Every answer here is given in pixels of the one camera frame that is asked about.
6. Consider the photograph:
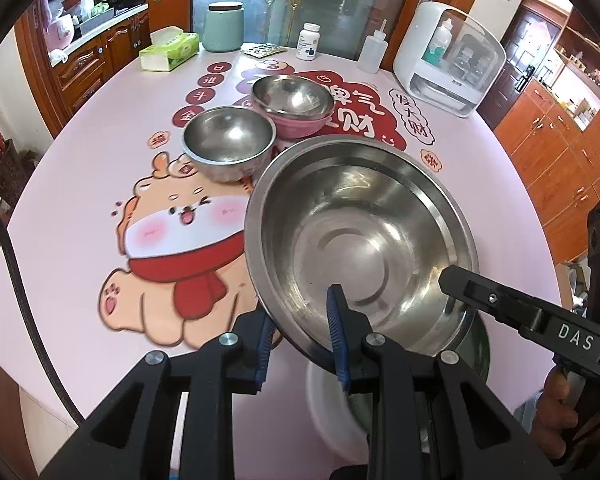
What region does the red basket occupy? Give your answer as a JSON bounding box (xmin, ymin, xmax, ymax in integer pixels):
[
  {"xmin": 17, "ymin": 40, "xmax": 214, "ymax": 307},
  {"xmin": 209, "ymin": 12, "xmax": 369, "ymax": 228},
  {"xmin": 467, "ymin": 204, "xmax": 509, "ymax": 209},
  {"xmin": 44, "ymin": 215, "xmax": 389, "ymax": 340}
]
[{"xmin": 0, "ymin": 132, "xmax": 28, "ymax": 206}]

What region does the white pill bottle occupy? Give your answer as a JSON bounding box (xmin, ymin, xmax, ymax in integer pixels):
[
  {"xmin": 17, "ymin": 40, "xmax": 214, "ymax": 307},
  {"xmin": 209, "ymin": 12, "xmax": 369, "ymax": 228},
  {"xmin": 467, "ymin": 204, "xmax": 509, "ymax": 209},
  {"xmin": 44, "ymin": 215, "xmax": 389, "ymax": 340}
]
[{"xmin": 296, "ymin": 22, "xmax": 321, "ymax": 61}]

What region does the green tissue box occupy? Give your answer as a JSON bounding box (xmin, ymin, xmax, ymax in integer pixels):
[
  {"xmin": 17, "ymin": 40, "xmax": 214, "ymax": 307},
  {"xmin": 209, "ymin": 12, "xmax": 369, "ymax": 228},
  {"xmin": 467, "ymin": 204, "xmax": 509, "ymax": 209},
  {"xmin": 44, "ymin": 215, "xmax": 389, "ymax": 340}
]
[{"xmin": 139, "ymin": 27, "xmax": 201, "ymax": 72}]

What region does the white bottle green label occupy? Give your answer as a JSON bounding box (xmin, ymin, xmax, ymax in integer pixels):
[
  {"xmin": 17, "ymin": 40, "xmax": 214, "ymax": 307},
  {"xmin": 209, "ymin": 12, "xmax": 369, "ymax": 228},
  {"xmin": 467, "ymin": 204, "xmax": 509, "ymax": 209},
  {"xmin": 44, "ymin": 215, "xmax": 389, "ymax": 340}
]
[{"xmin": 427, "ymin": 19, "xmax": 453, "ymax": 66}]

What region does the small steel bowl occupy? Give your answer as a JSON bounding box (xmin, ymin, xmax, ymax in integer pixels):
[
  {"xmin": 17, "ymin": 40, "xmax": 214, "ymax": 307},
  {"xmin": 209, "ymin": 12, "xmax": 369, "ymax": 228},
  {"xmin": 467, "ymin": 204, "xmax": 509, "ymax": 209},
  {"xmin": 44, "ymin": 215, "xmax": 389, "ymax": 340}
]
[{"xmin": 182, "ymin": 106, "xmax": 276, "ymax": 183}]

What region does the pink-sided steel bowl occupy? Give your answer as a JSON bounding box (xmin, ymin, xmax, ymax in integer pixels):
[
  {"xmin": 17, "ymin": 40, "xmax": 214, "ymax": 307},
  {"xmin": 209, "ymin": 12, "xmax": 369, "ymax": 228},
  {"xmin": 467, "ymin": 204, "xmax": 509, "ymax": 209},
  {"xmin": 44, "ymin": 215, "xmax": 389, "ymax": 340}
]
[{"xmin": 251, "ymin": 75, "xmax": 336, "ymax": 140}]

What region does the wooden kitchen cabinet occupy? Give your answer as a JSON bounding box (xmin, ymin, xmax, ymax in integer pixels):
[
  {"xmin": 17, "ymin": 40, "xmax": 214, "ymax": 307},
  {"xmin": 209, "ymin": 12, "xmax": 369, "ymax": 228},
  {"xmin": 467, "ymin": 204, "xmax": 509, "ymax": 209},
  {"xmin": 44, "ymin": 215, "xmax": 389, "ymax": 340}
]
[{"xmin": 15, "ymin": 0, "xmax": 181, "ymax": 136}]

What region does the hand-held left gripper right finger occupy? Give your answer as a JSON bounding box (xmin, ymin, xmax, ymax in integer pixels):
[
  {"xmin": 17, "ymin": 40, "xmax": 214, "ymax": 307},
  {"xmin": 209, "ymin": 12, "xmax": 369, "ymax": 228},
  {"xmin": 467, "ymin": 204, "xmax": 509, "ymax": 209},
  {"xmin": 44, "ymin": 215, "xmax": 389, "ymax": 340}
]
[{"xmin": 326, "ymin": 284, "xmax": 531, "ymax": 480}]

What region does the pink rice cooker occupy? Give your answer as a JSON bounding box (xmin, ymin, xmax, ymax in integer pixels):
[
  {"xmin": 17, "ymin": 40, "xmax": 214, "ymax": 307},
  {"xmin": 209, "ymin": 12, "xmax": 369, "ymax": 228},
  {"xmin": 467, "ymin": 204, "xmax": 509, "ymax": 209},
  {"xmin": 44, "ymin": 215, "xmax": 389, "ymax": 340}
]
[{"xmin": 47, "ymin": 12, "xmax": 76, "ymax": 53}]

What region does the person's right hand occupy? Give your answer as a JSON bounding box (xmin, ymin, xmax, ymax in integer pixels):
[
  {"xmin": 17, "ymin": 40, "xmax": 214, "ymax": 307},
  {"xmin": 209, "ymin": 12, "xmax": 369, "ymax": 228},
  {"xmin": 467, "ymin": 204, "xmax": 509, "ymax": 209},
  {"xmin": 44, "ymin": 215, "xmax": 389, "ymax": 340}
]
[{"xmin": 532, "ymin": 366, "xmax": 581, "ymax": 457}]

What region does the white storage box clear lid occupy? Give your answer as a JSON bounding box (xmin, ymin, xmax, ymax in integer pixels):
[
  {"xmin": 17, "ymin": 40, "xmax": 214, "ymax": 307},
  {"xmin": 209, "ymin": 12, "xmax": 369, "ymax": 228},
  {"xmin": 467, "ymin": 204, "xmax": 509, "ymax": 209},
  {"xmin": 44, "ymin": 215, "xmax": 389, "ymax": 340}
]
[{"xmin": 392, "ymin": 1, "xmax": 507, "ymax": 119}]

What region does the white bowl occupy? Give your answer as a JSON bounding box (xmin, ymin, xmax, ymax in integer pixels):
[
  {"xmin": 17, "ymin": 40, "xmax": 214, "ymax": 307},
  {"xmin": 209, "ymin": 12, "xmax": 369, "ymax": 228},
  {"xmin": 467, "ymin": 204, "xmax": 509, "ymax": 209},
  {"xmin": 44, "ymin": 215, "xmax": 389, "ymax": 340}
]
[{"xmin": 305, "ymin": 360, "xmax": 376, "ymax": 453}]

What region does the large steel bowl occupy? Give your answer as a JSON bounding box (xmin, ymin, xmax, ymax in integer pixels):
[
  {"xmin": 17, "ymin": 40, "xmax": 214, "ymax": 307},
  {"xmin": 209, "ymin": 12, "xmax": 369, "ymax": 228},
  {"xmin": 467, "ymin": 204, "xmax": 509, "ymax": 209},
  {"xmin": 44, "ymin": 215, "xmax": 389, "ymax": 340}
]
[{"xmin": 244, "ymin": 135, "xmax": 481, "ymax": 362}]

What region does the wooden wardrobe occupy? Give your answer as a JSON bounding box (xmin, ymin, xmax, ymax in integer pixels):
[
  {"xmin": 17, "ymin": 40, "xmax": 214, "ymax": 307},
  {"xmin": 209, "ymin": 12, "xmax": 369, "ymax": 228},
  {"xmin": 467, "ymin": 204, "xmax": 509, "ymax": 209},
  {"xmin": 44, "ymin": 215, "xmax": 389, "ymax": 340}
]
[{"xmin": 495, "ymin": 80, "xmax": 600, "ymax": 266}]

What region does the clear squeeze bottle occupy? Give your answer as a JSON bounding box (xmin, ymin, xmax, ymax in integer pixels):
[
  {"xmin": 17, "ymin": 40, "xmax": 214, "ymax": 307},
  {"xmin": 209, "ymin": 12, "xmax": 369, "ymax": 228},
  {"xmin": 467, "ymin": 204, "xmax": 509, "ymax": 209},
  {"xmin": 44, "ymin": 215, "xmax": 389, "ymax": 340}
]
[{"xmin": 356, "ymin": 19, "xmax": 387, "ymax": 75}]

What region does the wooden wall shelf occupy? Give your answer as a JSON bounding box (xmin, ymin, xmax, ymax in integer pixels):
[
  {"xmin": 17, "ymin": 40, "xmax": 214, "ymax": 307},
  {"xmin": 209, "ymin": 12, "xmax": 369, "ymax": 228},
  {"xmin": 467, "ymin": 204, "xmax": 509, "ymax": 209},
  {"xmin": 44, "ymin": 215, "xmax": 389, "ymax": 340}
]
[{"xmin": 550, "ymin": 7, "xmax": 600, "ymax": 131}]

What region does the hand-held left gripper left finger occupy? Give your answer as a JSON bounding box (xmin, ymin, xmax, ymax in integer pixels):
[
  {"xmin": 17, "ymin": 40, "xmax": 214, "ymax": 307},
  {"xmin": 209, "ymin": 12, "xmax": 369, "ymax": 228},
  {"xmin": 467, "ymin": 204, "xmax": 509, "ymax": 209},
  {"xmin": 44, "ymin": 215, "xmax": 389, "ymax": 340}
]
[{"xmin": 40, "ymin": 310, "xmax": 276, "ymax": 480}]

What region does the teal canister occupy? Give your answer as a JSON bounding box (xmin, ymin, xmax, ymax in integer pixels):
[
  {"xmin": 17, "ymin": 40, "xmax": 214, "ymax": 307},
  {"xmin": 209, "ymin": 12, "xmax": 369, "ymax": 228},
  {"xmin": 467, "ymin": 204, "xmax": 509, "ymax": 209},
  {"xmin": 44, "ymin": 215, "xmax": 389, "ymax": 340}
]
[{"xmin": 201, "ymin": 2, "xmax": 245, "ymax": 53}]

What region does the black cable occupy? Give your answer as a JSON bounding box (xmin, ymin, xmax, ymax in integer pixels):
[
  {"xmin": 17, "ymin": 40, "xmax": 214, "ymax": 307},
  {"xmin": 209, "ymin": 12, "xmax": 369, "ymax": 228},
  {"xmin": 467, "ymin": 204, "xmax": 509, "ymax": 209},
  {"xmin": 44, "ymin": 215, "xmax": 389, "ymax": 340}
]
[{"xmin": 0, "ymin": 195, "xmax": 88, "ymax": 426}]

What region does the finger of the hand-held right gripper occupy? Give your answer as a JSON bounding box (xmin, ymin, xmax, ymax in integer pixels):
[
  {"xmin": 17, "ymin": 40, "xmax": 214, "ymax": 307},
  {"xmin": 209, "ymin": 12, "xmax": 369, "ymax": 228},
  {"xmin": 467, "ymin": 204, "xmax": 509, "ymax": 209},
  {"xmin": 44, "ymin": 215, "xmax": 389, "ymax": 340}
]
[{"xmin": 439, "ymin": 266, "xmax": 600, "ymax": 376}]

